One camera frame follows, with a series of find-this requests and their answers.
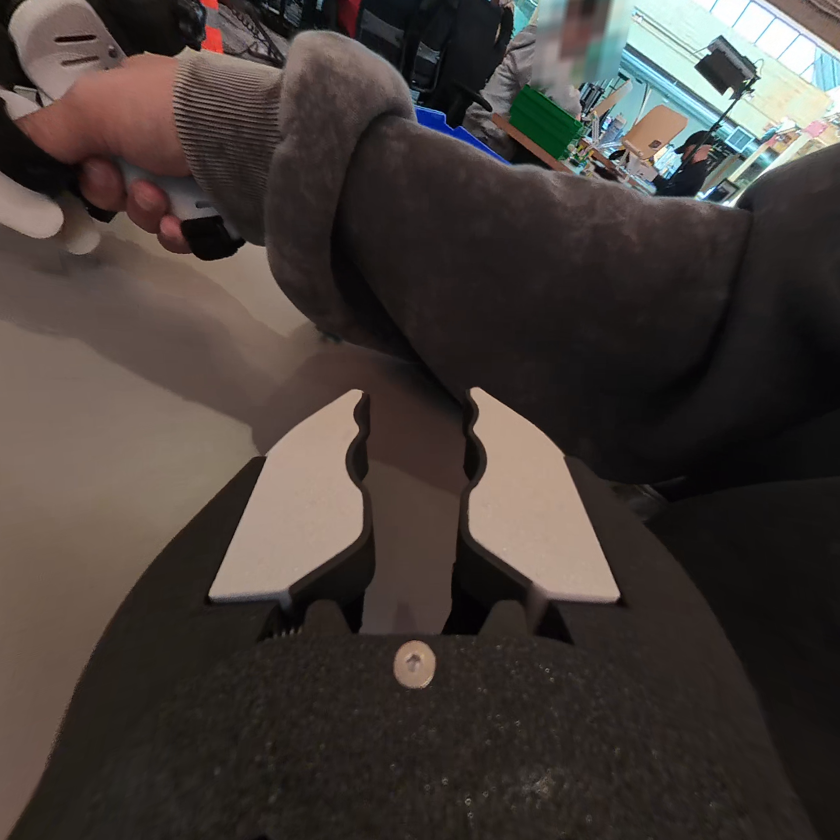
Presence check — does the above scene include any black studio light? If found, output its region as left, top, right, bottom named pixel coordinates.
left=694, top=36, right=763, bottom=98

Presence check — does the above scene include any blue object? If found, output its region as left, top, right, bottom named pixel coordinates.
left=413, top=105, right=511, bottom=165

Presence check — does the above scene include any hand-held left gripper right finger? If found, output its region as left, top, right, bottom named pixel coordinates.
left=453, top=387, right=621, bottom=634

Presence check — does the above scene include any person's right hand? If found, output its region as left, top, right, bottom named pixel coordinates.
left=13, top=56, right=194, bottom=256

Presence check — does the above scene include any black office chair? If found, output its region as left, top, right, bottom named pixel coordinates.
left=354, top=0, right=514, bottom=127

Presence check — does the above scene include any person's right forearm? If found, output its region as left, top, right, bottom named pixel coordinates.
left=174, top=29, right=756, bottom=485

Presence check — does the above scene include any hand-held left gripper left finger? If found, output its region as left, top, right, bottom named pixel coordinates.
left=209, top=388, right=375, bottom=634

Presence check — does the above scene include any green plastic bin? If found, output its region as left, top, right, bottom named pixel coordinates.
left=508, top=84, right=586, bottom=160

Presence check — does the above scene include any person's dark grey garment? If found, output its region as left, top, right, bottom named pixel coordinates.
left=617, top=141, right=840, bottom=840

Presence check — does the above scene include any wooden workbench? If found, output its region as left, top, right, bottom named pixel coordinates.
left=491, top=113, right=578, bottom=173

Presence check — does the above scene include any wooden board stand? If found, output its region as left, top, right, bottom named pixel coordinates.
left=620, top=105, right=690, bottom=163

